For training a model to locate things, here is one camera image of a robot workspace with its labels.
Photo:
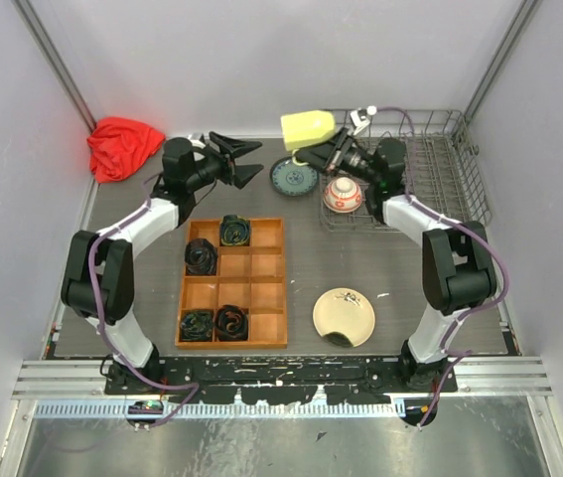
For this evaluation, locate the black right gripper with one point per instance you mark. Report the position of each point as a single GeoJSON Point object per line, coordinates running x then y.
{"type": "Point", "coordinates": [319, 155]}

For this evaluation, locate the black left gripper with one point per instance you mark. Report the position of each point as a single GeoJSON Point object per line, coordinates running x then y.
{"type": "Point", "coordinates": [237, 175]}

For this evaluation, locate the yellow green ceramic mug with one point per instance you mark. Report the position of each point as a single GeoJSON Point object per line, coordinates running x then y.
{"type": "Point", "coordinates": [304, 129]}

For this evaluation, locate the blue green patterned plate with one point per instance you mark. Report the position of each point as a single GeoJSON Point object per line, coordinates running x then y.
{"type": "Point", "coordinates": [291, 180]}

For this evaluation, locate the red orange patterned bowl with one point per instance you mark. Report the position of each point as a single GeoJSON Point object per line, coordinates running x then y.
{"type": "Point", "coordinates": [343, 195]}

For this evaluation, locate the cream plate with flower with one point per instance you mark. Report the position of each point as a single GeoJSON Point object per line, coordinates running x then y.
{"type": "Point", "coordinates": [344, 317]}

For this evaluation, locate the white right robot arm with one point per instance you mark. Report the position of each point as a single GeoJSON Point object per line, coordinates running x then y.
{"type": "Point", "coordinates": [458, 275]}

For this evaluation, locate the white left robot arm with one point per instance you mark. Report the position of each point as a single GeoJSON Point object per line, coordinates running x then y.
{"type": "Point", "coordinates": [99, 283]}

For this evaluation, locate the blue yellow rolled tie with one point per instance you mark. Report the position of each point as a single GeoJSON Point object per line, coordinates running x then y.
{"type": "Point", "coordinates": [234, 230]}

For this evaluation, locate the dark brown rolled tie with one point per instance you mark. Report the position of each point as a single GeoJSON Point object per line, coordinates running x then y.
{"type": "Point", "coordinates": [200, 257]}

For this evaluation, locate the orange wooden compartment tray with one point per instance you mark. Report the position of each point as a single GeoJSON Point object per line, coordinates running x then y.
{"type": "Point", "coordinates": [251, 277]}

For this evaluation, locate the red crumpled cloth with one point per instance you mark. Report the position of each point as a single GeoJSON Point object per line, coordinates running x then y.
{"type": "Point", "coordinates": [119, 147]}

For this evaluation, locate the black orange rolled tie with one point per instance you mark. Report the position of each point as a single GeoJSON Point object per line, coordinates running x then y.
{"type": "Point", "coordinates": [231, 323]}

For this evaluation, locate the grey wire dish rack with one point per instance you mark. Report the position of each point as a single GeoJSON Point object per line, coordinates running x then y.
{"type": "Point", "coordinates": [442, 157]}

